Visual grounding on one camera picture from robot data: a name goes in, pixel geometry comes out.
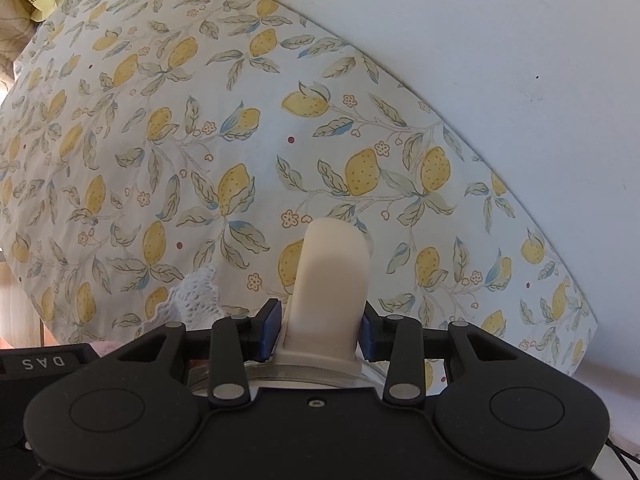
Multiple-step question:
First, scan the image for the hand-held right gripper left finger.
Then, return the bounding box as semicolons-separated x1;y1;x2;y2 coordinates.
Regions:
117;297;283;407

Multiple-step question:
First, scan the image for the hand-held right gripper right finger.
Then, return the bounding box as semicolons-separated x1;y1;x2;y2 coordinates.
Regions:
360;302;519;404

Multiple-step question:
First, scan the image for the glass kettle with cream lid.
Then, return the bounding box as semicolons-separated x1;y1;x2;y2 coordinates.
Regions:
187;216;453;397

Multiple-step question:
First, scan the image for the pink and grey dishcloth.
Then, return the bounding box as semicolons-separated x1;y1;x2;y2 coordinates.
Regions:
94;265;227;359

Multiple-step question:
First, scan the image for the lemon print tablecloth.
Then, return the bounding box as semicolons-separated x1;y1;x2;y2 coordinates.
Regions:
0;0;600;397

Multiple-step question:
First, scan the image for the beige patterned fabric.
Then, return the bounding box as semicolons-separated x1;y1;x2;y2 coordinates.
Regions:
0;0;39;87

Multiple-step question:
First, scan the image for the black cable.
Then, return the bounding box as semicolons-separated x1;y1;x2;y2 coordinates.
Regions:
604;436;640;480

